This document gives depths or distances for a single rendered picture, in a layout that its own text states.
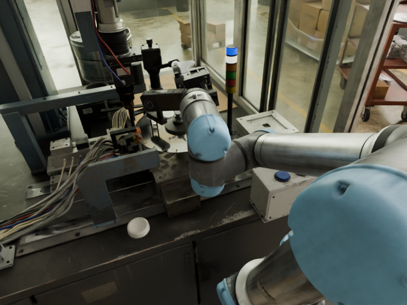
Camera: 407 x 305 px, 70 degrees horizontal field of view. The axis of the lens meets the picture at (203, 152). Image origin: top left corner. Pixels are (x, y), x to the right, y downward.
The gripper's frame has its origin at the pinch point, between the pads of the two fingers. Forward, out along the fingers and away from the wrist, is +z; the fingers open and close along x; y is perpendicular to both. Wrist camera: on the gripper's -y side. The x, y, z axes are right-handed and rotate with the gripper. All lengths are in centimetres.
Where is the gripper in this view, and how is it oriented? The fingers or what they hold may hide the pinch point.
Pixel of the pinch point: (175, 72)
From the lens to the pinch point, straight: 81.4
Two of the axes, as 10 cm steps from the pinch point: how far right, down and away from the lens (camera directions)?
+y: 9.6, -2.8, 0.4
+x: -1.9, -7.5, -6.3
